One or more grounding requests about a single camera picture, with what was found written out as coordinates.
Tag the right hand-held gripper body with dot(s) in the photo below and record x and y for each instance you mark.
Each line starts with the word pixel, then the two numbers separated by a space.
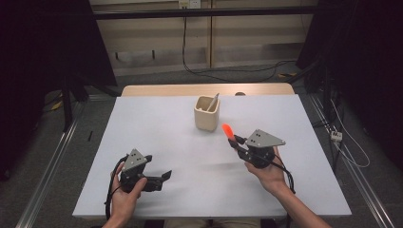
pixel 263 141

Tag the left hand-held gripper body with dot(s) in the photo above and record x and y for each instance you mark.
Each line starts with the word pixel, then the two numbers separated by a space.
pixel 134 163

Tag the orange highlighter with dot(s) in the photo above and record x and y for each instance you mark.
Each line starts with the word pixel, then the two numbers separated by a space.
pixel 227 130

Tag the beige pen holder cup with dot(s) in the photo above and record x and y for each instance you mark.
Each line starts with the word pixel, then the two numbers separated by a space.
pixel 206 122

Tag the silver pen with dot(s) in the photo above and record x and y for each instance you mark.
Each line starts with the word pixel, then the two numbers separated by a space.
pixel 214 102

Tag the person's right hand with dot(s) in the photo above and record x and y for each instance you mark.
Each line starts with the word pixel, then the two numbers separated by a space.
pixel 271 177

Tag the person's left hand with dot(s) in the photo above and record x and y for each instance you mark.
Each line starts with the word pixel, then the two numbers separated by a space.
pixel 125 204

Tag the light grey table mat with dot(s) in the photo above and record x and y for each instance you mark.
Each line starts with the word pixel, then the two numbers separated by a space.
pixel 190 152

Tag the small black floor object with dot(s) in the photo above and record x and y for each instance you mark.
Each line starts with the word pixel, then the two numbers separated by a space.
pixel 90 136

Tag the wooden table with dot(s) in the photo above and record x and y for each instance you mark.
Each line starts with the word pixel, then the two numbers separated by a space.
pixel 158 89

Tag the yellow floor tape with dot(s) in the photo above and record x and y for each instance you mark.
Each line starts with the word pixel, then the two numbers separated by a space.
pixel 286 75
pixel 57 105

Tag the white power strip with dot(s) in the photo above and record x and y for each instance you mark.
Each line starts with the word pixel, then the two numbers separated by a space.
pixel 336 136

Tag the black metal stand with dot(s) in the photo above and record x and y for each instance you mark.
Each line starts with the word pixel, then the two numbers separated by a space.
pixel 66 104
pixel 326 91

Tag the black horizontal bar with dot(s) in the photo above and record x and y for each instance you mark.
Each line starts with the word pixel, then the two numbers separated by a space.
pixel 221 12

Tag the black curtain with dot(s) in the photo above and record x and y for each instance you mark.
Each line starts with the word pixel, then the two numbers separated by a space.
pixel 374 63
pixel 38 63

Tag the aluminium floor rail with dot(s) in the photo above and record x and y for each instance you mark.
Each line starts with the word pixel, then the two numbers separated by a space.
pixel 47 177
pixel 358 177

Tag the white wall socket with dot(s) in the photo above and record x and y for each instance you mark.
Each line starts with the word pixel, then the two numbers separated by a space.
pixel 190 3

